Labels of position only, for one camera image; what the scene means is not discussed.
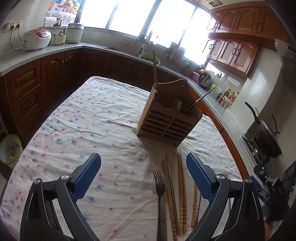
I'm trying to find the stainless steel fork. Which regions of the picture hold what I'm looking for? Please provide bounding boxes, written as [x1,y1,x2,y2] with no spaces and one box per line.
[153,172,166,241]

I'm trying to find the brown wooden chopstick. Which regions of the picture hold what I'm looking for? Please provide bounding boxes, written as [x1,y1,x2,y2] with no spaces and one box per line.
[165,154,178,240]

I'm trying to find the grey kitchen countertop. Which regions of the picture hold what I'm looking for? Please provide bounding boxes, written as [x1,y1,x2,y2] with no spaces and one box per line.
[1,43,252,162]

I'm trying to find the short bamboo chopstick right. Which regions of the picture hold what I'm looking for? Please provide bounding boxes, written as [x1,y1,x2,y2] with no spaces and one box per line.
[191,184,198,227]

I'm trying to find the white floral tablecloth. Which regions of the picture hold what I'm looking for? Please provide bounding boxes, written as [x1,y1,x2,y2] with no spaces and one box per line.
[1,77,241,240]

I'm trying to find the light bamboo chopstick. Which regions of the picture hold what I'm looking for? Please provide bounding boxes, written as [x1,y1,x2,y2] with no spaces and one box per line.
[177,152,184,234]
[179,154,187,233]

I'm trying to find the black wok with lid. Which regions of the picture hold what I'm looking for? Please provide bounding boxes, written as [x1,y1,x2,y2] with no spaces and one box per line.
[245,102,282,158]

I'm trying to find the gas stove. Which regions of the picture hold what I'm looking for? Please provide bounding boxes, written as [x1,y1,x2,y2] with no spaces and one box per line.
[239,135,270,167]

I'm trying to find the wooden utensil holder box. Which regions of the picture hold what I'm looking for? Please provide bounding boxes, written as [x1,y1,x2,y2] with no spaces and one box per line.
[137,79,202,147]

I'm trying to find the green trash bin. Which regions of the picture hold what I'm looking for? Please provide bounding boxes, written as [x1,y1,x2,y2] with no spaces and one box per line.
[0,134,23,170]

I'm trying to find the condiment bottles group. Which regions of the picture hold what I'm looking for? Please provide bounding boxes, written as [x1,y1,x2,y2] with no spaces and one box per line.
[217,87,239,109]

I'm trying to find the green apple shaped object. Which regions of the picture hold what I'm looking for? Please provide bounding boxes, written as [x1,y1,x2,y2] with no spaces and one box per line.
[210,84,217,93]

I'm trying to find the steel electric kettle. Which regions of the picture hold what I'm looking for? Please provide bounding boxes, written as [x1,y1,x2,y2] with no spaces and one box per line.
[198,72,211,89]

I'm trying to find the lower wooden base cabinets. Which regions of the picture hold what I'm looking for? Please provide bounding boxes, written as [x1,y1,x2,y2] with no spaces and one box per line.
[0,47,186,144]

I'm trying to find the dish drying rack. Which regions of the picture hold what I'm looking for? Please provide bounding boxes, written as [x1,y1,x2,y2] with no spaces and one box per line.
[165,42,193,74]

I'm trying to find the tall wooden chopstick in holder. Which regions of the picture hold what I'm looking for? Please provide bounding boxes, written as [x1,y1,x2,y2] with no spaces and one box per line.
[152,49,159,91]

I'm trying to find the green colander bowl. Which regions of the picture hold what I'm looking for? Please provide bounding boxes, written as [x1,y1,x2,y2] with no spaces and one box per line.
[139,53,161,65]

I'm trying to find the steel range hood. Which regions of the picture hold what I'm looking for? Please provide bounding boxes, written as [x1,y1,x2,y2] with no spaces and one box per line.
[275,39,296,92]

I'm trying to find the small white pot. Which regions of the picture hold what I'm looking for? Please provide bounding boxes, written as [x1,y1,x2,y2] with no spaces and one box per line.
[51,33,66,46]

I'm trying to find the large white cooker pot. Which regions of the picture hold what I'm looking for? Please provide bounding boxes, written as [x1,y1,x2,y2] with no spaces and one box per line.
[65,23,84,44]

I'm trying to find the white pink rice cooker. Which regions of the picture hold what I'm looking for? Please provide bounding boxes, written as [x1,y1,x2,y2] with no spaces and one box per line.
[22,28,51,51]

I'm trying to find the chrome sink faucet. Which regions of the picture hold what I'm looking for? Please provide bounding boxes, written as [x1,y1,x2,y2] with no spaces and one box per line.
[136,33,148,56]

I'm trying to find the colourful fruit poster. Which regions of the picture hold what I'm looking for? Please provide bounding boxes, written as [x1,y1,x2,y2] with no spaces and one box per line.
[46,0,84,25]

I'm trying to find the upper wooden wall cabinets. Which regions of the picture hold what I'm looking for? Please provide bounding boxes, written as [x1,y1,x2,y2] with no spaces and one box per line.
[205,1,292,76]

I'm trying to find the wall power socket strip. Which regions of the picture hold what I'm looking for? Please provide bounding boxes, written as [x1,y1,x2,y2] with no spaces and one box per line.
[3,21,23,33]

